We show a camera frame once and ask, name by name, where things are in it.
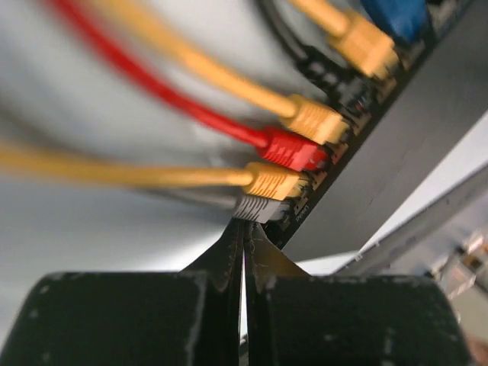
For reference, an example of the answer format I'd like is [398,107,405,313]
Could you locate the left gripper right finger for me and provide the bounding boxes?
[244,224,473,365]

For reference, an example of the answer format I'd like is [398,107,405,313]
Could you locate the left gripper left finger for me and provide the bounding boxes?
[1,220,244,365]

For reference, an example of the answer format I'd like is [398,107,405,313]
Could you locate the black network switch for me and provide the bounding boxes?
[263,1,487,261]

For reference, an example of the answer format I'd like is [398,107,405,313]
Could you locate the blue ethernet cable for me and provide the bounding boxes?
[360,0,428,47]

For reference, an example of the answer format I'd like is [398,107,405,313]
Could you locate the grey ethernet cable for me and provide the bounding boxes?
[159,188,293,224]

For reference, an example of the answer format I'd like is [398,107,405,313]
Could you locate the yellow ethernet cable lower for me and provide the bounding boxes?
[0,139,306,201]

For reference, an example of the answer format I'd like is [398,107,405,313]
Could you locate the yellow ethernet cable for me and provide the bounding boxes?
[0,139,306,201]
[87,0,350,146]
[289,0,400,77]

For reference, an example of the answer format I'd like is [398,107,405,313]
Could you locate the red ethernet cable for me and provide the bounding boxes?
[45,0,329,172]

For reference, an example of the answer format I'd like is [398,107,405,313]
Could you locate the yellow ethernet cable middle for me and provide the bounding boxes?
[87,0,350,146]

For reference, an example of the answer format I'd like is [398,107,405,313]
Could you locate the black ethernet cable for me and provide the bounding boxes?
[258,0,367,111]

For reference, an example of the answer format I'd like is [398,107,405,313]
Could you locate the yellow ethernet cable upper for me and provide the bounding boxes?
[289,0,400,77]

